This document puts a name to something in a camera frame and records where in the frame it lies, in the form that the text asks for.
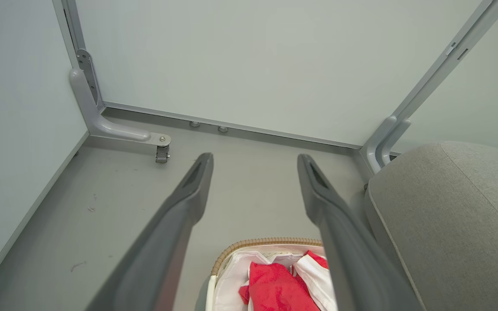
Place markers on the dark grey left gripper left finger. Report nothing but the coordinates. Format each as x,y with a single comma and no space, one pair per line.
175,233

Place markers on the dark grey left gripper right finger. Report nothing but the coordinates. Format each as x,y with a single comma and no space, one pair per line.
344,242

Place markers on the grey upholstered seat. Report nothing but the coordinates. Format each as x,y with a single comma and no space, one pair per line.
448,216

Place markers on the white basket with wicker rim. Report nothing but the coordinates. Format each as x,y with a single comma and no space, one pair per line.
236,247

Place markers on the small metal caster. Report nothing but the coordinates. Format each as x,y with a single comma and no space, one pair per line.
162,154

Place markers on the grey metal hinge plate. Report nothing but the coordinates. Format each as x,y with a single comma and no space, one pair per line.
88,73

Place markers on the grey aluminium partition bottom rail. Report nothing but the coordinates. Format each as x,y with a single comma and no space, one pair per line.
231,125

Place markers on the grey aluminium partition post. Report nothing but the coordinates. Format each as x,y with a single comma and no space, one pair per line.
69,26
448,60

